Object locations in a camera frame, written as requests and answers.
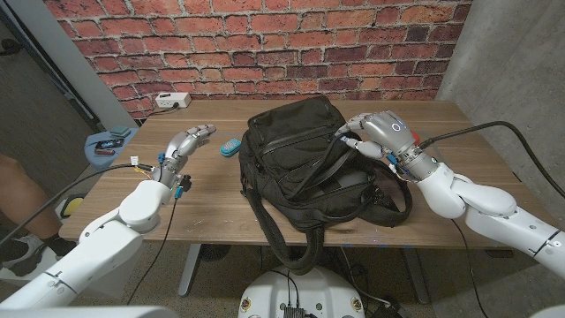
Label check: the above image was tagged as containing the blue round stool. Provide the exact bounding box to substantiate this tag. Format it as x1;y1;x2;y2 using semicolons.
83;127;140;174

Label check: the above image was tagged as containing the printed red brick backdrop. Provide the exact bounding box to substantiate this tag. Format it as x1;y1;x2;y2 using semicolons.
43;0;473;118

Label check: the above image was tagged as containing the yellow and black disc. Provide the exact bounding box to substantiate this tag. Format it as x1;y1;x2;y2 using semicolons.
60;196;86;218

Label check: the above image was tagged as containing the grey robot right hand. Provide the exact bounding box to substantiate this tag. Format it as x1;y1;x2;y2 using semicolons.
335;110;441;182

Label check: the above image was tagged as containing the grey and black sneaker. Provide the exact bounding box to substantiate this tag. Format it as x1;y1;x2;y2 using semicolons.
0;233;45;277

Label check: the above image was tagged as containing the black backpack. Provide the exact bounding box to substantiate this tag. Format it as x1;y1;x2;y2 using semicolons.
237;95;414;276

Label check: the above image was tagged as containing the metal table leg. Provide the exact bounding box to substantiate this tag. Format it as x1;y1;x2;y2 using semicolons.
403;247;430;305
177;243;202;297

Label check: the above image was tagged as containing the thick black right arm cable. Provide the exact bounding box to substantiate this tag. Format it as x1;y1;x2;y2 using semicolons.
418;120;565;200

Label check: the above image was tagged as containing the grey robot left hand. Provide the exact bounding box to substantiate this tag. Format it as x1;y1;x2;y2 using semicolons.
156;124;218;189

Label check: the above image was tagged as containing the small teal pouch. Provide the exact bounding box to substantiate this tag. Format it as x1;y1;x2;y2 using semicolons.
219;137;243;158

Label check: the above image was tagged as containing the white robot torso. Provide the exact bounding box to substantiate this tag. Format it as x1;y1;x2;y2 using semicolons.
237;264;366;318

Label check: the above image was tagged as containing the black round fan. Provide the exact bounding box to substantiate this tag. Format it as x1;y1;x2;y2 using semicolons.
198;244;233;262

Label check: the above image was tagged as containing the black power strip cord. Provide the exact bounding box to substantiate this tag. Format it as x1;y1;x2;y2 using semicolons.
149;103;180;117

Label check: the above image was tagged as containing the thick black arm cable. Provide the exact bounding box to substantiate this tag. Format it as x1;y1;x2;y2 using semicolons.
418;120;565;200
0;163;156;247

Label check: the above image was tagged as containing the person's bare leg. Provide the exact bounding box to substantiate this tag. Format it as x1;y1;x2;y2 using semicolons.
0;153;76;257

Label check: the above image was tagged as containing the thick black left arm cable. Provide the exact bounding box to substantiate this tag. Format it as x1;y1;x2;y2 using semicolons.
0;163;156;247

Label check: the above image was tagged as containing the white power strip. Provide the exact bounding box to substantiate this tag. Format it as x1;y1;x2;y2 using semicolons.
154;91;192;110

